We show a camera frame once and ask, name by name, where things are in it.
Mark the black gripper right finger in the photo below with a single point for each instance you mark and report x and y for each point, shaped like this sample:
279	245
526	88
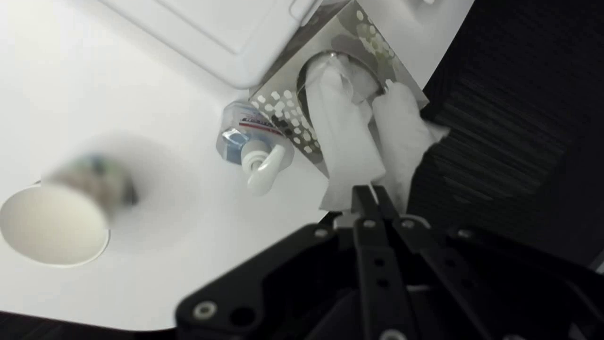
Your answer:
434	271

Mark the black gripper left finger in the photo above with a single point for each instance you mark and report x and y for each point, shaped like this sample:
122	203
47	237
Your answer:
377	271

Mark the crumpled white tissue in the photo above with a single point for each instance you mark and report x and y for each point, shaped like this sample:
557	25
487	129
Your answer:
402	133

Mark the clear pump bottle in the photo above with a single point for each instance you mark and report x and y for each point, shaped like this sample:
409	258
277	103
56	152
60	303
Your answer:
251	158

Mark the grey patterned tissue box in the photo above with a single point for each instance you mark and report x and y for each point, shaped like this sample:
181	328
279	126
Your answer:
283	107

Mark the patterned paper cup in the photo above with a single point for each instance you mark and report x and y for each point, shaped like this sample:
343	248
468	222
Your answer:
62	220

